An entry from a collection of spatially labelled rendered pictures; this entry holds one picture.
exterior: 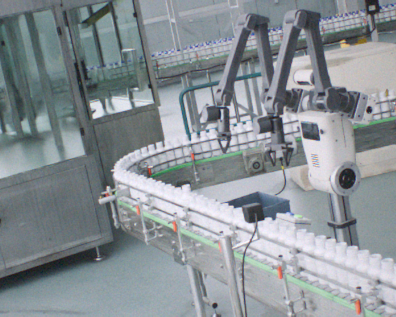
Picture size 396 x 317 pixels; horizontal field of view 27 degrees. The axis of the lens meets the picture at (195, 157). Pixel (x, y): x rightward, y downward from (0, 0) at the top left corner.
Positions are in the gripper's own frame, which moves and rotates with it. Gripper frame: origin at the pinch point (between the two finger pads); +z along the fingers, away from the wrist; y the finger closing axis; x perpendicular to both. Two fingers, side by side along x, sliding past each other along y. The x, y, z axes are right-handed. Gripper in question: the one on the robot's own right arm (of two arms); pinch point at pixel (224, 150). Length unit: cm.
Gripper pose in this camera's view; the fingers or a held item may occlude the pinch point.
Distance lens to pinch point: 379.4
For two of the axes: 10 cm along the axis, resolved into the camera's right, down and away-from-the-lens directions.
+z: 0.3, 9.9, 1.2
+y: -0.2, 1.2, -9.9
